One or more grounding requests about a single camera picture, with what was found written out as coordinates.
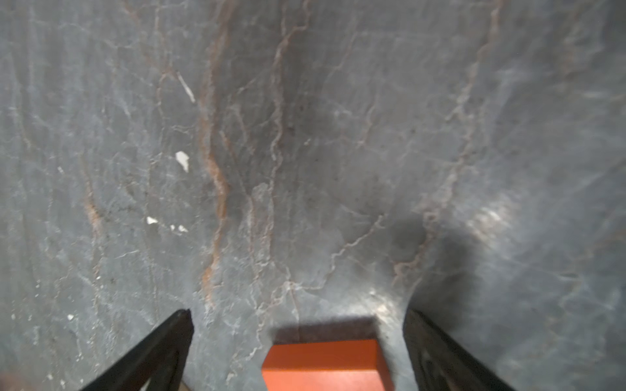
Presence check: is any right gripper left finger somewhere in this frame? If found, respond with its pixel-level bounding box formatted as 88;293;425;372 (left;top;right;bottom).
83;309;194;391

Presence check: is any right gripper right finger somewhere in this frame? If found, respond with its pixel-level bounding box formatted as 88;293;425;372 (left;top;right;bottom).
403;309;513;391

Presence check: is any dark orange block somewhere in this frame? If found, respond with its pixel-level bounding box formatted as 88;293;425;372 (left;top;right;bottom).
262;339;395;391

